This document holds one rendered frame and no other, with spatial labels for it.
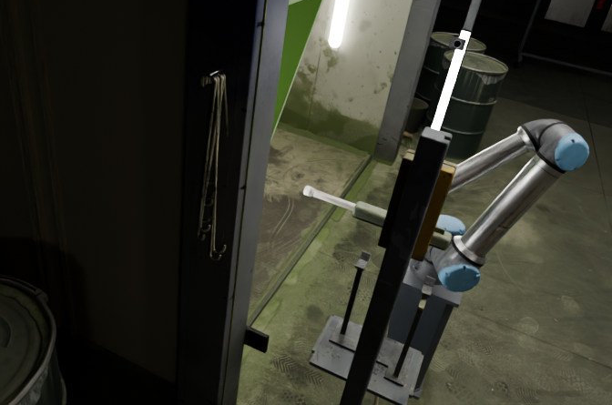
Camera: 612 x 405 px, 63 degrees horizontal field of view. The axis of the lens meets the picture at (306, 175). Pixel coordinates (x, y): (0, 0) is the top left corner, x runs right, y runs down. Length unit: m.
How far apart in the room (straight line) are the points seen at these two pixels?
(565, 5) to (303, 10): 6.55
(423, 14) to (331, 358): 2.94
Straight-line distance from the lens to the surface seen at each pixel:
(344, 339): 1.71
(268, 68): 1.34
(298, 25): 2.60
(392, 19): 4.10
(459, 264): 2.02
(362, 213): 1.59
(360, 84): 4.28
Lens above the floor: 2.06
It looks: 31 degrees down
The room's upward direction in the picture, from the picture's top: 10 degrees clockwise
